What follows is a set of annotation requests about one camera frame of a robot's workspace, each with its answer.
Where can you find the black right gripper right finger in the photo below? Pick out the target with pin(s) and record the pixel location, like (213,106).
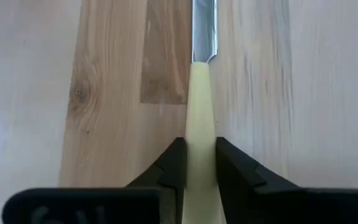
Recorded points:
(235,174)

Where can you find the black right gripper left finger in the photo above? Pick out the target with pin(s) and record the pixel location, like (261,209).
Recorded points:
(172,168)

